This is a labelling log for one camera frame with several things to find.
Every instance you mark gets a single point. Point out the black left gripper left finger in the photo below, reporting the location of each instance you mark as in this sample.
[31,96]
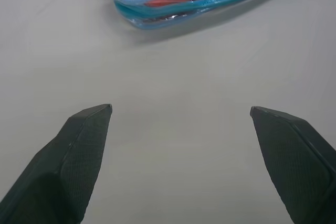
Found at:
[63,171]

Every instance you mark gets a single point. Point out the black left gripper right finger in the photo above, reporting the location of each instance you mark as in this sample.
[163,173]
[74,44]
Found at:
[294,161]

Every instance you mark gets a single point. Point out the clear blue-trimmed zipper pouch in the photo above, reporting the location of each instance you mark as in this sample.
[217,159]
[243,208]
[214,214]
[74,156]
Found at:
[207,1]

